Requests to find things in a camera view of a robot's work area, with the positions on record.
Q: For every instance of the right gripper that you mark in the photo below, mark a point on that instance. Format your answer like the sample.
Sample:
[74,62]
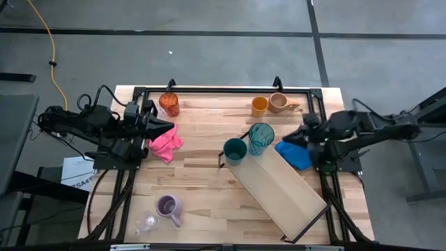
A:
[315,134]

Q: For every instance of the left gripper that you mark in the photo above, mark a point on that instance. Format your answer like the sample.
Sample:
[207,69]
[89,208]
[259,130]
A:
[143,129]

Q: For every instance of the orange-red faceted tumbler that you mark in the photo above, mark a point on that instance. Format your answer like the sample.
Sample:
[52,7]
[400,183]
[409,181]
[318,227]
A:
[169,104]

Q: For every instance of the tall teal translucent tumbler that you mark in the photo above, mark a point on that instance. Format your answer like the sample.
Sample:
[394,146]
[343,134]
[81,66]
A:
[260,137]

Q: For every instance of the yellow-orange cup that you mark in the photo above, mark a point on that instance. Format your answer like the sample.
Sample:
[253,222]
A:
[259,106]

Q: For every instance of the dark green cup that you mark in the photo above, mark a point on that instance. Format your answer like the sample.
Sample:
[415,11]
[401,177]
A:
[235,150]

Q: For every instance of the purple mug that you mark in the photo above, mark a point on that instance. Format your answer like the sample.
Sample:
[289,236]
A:
[169,207]

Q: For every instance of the large clear glass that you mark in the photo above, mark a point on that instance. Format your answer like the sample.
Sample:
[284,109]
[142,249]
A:
[148,223]

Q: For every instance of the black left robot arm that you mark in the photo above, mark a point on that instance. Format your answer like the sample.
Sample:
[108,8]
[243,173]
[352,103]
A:
[87,122]

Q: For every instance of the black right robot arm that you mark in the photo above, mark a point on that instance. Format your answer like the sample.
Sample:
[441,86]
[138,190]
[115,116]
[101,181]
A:
[383,130]

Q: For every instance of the blue cloth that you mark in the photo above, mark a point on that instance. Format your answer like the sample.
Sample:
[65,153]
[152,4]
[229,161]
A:
[294,155]

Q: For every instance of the pink cloth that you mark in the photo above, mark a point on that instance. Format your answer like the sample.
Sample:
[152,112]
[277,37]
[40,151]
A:
[165,146]

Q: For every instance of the black clamp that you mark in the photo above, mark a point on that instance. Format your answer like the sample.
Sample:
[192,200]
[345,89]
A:
[277,83]
[171,84]

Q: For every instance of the white printed box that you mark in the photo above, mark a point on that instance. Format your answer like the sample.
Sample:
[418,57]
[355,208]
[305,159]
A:
[77,172]

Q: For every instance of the black metal stand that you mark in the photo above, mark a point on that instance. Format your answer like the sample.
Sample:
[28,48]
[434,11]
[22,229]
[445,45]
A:
[423,167]

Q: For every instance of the grey desk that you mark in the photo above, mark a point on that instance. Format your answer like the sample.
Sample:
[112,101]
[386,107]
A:
[14,139]

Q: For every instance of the black floor strip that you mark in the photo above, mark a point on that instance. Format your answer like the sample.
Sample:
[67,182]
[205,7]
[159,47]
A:
[17,77]

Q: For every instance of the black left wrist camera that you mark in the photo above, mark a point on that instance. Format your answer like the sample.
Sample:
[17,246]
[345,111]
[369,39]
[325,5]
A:
[131,112]

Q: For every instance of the wooden tray with black frame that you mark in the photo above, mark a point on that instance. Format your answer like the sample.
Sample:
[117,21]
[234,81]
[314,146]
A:
[278,188]

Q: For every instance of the black metal table frame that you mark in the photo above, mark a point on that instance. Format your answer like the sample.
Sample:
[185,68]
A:
[226,90]

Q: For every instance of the silver metal bracket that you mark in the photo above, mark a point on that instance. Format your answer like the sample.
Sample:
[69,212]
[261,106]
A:
[324,248]
[129,247]

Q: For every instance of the black furniture frame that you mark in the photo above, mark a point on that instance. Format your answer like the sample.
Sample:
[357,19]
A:
[52,190]

